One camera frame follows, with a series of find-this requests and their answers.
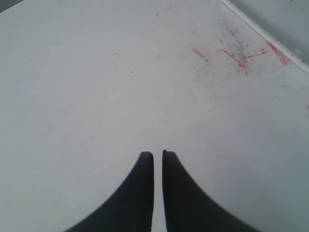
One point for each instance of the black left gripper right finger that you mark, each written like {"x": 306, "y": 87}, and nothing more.
{"x": 187, "y": 207}

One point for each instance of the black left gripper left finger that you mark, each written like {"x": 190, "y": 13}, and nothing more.
{"x": 130, "y": 207}

